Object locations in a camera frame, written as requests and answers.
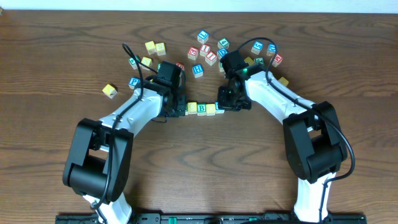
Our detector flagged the yellow block top left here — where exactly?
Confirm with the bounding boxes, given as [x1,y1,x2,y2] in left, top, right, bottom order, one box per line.
[145,40,157,55]

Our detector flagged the green B block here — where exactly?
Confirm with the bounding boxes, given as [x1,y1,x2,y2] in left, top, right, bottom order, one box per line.
[197,103,206,116]

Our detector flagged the red I block lower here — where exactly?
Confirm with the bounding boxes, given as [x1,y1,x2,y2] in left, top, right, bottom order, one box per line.
[205,51,218,66]

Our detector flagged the red I block upper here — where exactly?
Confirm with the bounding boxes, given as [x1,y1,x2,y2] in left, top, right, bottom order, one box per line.
[200,44,211,57]

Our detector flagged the blue d block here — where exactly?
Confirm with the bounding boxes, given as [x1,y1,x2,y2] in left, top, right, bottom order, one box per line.
[266,44,278,57]
[217,48,229,60]

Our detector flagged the yellow block beside L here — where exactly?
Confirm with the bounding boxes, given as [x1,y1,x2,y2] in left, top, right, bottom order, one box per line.
[141,57,153,70]

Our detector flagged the blue T block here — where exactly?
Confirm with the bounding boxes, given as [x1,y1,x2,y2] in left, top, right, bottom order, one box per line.
[215,102,224,114]

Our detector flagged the green J block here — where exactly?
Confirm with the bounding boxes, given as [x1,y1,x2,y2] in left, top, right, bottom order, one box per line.
[254,57,265,65]

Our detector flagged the green 4 block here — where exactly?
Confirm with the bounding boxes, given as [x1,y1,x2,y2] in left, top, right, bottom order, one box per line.
[218,37,230,49]

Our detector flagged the red E block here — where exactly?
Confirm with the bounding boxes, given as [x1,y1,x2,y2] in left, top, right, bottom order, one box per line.
[187,47,199,61]

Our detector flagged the green N block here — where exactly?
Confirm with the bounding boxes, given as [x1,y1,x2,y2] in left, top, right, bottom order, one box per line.
[218,61,224,72]

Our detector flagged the blue D block centre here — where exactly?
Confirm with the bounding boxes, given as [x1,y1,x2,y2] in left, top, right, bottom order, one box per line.
[217,48,229,60]

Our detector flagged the blue L block top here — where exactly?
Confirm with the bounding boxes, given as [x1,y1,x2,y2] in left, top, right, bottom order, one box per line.
[197,30,209,44]

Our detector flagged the red U block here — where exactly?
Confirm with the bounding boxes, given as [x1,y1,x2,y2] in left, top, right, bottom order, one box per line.
[176,62,185,71]

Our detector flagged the blue H block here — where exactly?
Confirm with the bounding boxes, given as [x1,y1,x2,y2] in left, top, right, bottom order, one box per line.
[192,64,204,78]

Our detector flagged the blue 5 block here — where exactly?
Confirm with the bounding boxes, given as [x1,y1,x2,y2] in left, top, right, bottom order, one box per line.
[251,40,264,55]

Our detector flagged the red i block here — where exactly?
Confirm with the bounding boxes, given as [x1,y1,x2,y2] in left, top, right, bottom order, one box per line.
[200,44,211,57]
[205,51,218,66]

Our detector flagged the red M block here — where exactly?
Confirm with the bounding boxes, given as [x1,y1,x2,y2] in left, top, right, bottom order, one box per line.
[272,54,284,67]

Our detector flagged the green L block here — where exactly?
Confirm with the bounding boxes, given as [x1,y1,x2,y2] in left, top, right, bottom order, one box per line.
[129,55,141,70]

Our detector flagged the yellow O block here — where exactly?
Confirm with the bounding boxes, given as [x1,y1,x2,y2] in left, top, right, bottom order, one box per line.
[187,102,197,114]
[206,103,216,116]

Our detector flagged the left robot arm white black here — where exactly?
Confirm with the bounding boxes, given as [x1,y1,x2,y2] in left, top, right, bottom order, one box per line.
[62,80,186,223]

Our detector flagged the yellow block far left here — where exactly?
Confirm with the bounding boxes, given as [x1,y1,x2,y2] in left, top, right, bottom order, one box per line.
[102,84,118,99]

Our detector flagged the yellow block far right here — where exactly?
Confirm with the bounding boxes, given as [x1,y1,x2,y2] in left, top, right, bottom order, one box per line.
[278,77,289,86]

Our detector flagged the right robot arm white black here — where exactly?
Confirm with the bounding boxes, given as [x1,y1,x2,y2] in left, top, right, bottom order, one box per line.
[218,65,354,223]

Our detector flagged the blue D block right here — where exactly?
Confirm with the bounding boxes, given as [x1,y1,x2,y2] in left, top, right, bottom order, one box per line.
[266,44,278,57]

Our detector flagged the yellow block centre right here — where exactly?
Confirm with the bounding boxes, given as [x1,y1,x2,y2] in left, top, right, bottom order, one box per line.
[244,57,254,66]

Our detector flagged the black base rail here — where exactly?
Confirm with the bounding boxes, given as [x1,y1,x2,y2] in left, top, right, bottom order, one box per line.
[55,212,367,224]

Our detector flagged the yellow S block top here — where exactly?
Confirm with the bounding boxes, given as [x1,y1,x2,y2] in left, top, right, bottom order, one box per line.
[155,42,166,56]

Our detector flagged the blue P block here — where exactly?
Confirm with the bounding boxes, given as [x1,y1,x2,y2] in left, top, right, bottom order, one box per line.
[128,77,140,90]

